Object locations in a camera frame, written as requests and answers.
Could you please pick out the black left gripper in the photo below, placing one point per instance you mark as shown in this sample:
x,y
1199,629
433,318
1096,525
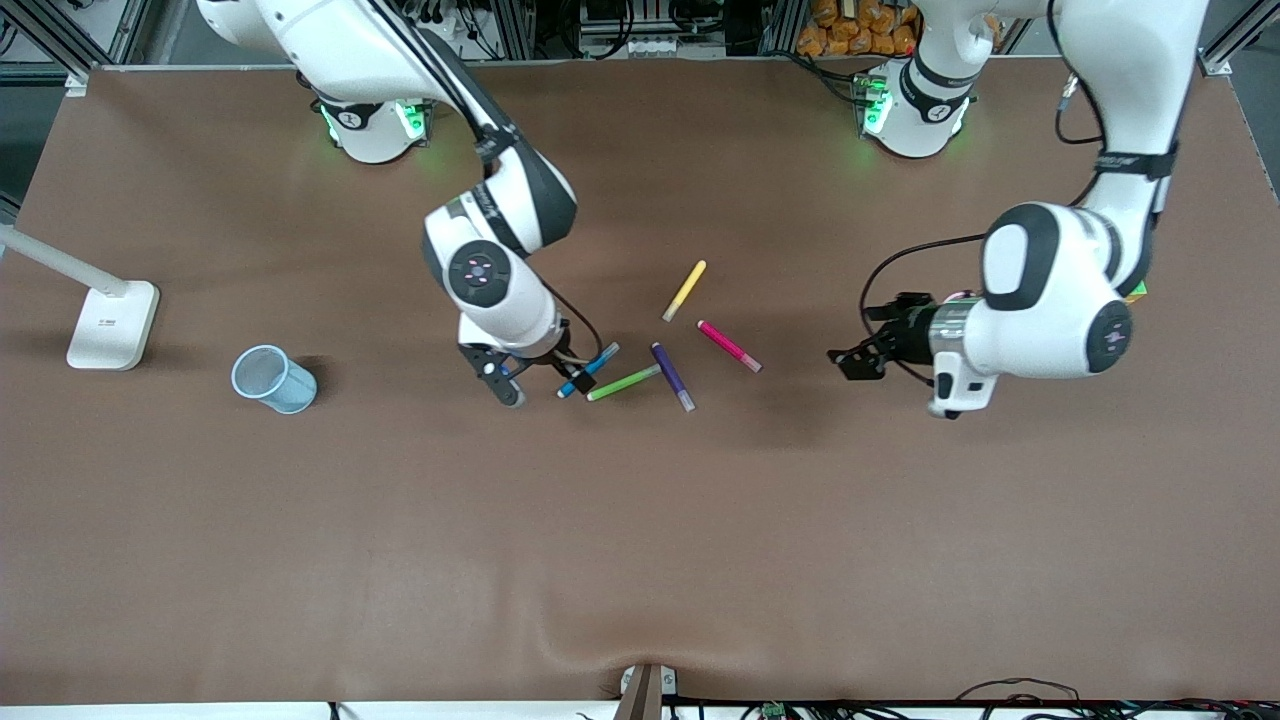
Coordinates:
x,y
911,331

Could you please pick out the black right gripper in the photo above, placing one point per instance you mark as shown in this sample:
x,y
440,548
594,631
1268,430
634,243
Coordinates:
x,y
566,364

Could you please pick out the blue marker pen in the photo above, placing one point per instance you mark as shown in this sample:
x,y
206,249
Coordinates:
x,y
602,358

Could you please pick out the pink marker pen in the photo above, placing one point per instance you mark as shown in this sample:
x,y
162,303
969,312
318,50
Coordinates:
x,y
728,345

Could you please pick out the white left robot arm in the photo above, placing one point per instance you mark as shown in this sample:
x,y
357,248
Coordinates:
x,y
1050,300

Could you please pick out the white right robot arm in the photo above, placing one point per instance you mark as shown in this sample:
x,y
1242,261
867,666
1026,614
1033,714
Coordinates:
x,y
490,275

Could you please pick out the green marker pen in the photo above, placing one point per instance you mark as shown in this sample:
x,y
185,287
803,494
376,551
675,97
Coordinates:
x,y
622,383

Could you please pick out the purple marker pen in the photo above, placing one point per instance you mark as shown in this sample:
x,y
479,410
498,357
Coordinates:
x,y
670,372

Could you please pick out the yellow marker pen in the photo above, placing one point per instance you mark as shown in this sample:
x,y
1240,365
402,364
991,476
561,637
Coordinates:
x,y
685,290

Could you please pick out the wrinkled table cover sheet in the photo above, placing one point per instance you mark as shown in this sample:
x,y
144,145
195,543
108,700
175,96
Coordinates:
x,y
640,550

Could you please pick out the blue mesh cup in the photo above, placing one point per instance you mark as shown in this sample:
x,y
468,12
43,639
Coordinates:
x,y
290,392

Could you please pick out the orange snack bag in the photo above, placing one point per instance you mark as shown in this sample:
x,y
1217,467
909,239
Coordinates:
x,y
850,30

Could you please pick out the grey table edge clamp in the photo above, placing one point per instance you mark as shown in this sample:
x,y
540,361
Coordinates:
x,y
645,690

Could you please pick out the white power strip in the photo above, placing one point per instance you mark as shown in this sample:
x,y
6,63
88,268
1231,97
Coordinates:
x,y
455,30

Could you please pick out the small green connector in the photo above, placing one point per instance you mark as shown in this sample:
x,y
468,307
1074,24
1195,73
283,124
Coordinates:
x,y
772,711

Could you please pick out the white desk lamp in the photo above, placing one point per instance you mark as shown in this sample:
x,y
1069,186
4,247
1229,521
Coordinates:
x,y
110,330

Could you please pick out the aluminium frame profile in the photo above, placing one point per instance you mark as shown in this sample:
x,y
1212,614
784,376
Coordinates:
x,y
60,40
1240,45

